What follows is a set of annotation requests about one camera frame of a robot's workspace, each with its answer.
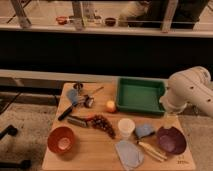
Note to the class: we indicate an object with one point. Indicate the light blue towel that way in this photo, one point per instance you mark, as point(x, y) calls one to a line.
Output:
point(129, 154)

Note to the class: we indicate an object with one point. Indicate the orange fruit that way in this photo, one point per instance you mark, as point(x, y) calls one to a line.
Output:
point(110, 106)

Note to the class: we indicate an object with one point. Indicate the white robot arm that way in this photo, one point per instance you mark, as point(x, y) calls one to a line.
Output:
point(189, 86)

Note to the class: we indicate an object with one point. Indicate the green plastic tray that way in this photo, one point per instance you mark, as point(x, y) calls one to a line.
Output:
point(140, 96)

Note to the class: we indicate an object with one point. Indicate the small metal strainer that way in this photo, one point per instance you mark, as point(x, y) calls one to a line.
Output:
point(78, 87)

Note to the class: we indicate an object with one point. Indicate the person in background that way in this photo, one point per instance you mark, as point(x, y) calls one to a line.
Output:
point(150, 13)

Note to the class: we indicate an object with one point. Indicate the bunch of dark grapes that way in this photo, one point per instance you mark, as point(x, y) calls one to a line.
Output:
point(102, 123)

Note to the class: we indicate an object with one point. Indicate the metal measuring cup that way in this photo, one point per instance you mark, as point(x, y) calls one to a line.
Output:
point(89, 99)

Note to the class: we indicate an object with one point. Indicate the purple bowl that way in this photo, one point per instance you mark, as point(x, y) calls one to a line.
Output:
point(171, 140)

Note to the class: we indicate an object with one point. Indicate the orange bowl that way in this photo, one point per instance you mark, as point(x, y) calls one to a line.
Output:
point(61, 140)

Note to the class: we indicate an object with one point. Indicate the white plastic cup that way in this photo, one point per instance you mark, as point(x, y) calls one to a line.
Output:
point(126, 127)

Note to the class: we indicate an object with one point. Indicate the red bowl in background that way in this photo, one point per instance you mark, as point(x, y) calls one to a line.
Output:
point(62, 20)

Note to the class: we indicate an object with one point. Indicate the dark bowl in background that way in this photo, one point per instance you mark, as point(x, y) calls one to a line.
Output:
point(110, 21)

